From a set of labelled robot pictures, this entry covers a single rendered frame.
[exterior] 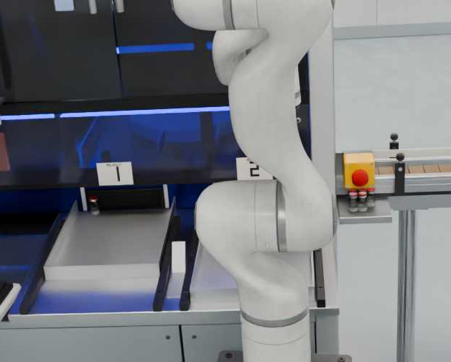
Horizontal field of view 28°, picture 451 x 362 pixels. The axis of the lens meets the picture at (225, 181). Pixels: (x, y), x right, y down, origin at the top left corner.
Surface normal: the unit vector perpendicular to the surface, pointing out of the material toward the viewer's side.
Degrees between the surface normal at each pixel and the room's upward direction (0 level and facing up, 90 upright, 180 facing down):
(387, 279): 0
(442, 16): 90
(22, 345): 90
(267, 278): 35
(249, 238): 96
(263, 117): 99
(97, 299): 0
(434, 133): 0
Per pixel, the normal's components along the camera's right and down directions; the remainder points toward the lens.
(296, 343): 0.55, 0.32
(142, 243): -0.07, -0.91
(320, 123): -0.06, 0.42
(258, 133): -0.19, 0.58
